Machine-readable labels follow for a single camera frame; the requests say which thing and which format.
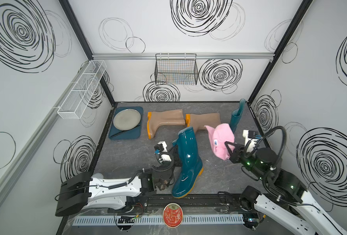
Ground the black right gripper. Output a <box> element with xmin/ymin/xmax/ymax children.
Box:
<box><xmin>224</xmin><ymin>139</ymin><xmax>268</xmax><ymax>182</ymax></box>

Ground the green rubber boot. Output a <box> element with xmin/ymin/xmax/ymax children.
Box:
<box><xmin>229</xmin><ymin>99</ymin><xmax>246</xmax><ymax>133</ymax></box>
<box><xmin>172</xmin><ymin>126</ymin><xmax>203</xmax><ymax>198</ymax></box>

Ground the pink microfiber cloth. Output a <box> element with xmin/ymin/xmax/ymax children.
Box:
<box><xmin>204</xmin><ymin>123</ymin><xmax>235</xmax><ymax>161</ymax></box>

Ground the beige rubber boot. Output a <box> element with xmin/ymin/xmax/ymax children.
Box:
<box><xmin>147</xmin><ymin>109</ymin><xmax>186</xmax><ymax>140</ymax></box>
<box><xmin>185</xmin><ymin>113</ymin><xmax>221</xmax><ymax>132</ymax></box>

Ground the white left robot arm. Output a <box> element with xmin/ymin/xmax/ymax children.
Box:
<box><xmin>55</xmin><ymin>160</ymin><xmax>176</xmax><ymax>217</ymax></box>

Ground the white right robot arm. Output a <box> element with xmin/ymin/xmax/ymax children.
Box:
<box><xmin>224</xmin><ymin>139</ymin><xmax>347</xmax><ymax>235</ymax></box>

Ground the teal rectangular tray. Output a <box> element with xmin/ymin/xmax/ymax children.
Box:
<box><xmin>108</xmin><ymin>106</ymin><xmax>144</xmax><ymax>140</ymax></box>

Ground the black knife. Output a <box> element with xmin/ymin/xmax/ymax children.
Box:
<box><xmin>109</xmin><ymin>125</ymin><xmax>140</xmax><ymax>139</ymax></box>

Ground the grey round plate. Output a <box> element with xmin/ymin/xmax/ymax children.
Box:
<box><xmin>113</xmin><ymin>109</ymin><xmax>141</xmax><ymax>131</ymax></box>

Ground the black mounting rail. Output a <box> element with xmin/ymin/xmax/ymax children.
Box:
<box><xmin>69</xmin><ymin>192</ymin><xmax>306</xmax><ymax>213</ymax></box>

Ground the white slotted cable duct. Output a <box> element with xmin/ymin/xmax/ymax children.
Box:
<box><xmin>73</xmin><ymin>214</ymin><xmax>245</xmax><ymax>226</ymax></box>

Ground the black wire basket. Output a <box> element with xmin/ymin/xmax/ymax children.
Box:
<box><xmin>154</xmin><ymin>59</ymin><xmax>199</xmax><ymax>85</ymax></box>

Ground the white wire shelf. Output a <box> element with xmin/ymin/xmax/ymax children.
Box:
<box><xmin>57</xmin><ymin>60</ymin><xmax>107</xmax><ymax>119</ymax></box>

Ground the grey wall rail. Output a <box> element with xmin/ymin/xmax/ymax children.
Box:
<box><xmin>92</xmin><ymin>52</ymin><xmax>275</xmax><ymax>60</ymax></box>

